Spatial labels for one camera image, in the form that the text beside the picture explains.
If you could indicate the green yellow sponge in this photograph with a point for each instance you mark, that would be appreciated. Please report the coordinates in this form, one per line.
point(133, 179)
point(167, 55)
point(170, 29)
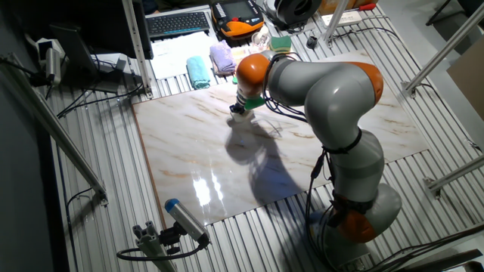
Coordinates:
point(280, 43)

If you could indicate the silver camera on white mount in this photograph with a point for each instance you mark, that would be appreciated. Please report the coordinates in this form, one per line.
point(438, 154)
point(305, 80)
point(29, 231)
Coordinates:
point(53, 64)

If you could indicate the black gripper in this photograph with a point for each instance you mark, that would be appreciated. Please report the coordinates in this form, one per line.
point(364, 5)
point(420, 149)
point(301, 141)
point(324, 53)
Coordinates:
point(237, 109)

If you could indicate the black camera clamp bracket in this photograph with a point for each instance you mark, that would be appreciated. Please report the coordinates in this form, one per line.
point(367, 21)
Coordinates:
point(170, 238)

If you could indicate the clear glass cup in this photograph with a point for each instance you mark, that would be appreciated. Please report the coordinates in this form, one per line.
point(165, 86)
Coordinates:
point(261, 41)

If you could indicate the teal rolled towel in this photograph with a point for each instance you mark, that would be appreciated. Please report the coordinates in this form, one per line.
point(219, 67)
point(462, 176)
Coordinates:
point(197, 72)

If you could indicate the black round spool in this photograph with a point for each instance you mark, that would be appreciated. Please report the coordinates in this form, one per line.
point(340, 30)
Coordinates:
point(296, 10)

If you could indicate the silver camera with blue cap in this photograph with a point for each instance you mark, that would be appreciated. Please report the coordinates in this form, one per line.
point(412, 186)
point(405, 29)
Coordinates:
point(185, 219)

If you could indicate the white power strip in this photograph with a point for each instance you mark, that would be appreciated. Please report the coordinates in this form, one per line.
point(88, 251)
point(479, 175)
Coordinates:
point(353, 17)

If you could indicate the black office chair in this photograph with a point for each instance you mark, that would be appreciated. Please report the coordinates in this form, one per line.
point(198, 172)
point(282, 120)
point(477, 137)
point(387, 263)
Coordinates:
point(472, 5)

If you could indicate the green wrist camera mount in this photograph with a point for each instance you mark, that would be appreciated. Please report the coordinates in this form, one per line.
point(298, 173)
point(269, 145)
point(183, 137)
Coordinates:
point(255, 102)

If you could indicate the grey monitor stand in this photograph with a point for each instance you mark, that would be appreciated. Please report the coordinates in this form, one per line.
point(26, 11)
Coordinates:
point(73, 49)

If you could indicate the long slanted aluminium beam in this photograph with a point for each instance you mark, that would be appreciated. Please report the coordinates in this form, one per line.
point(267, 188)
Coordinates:
point(56, 132)

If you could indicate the thin aluminium frame post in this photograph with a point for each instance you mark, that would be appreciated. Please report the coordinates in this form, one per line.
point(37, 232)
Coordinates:
point(336, 19)

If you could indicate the purple folded cloth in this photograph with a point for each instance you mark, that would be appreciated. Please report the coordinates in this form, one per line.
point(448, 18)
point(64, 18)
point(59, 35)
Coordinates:
point(222, 56)

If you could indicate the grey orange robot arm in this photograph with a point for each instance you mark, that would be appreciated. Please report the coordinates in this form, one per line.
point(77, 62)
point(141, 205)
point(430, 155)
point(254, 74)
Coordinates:
point(336, 102)

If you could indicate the white rectangular sponge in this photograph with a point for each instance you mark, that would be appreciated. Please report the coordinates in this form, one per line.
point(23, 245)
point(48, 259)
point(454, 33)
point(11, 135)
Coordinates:
point(244, 118)

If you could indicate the brown cardboard box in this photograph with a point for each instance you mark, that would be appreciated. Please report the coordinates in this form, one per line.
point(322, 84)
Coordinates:
point(469, 83)

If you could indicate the small black round object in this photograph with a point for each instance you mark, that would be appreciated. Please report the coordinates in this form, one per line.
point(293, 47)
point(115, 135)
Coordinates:
point(312, 42)

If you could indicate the black computer keyboard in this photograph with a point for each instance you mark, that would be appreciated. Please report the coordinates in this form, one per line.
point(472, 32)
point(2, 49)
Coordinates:
point(177, 23)

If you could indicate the low aluminium frame beam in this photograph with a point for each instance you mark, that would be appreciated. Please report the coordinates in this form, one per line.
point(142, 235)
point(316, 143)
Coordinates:
point(457, 174)

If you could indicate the white paper sheet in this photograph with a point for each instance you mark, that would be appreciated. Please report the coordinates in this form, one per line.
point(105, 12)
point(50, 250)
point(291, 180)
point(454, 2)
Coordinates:
point(170, 53)

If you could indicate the slanted aluminium frame beam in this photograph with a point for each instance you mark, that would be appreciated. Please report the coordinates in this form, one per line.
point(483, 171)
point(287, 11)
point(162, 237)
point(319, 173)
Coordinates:
point(450, 47)

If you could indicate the short aluminium profile stub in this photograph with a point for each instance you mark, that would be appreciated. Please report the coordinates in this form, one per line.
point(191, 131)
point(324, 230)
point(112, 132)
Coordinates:
point(151, 245)

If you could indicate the upright aluminium profile post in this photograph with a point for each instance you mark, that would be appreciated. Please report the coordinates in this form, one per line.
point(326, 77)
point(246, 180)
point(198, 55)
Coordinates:
point(136, 45)

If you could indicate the orange black teach pendant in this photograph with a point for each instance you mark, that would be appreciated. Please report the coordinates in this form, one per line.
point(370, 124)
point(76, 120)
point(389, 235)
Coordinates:
point(236, 22)

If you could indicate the black flat bar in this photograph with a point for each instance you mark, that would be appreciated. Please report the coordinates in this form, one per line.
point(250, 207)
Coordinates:
point(442, 260)

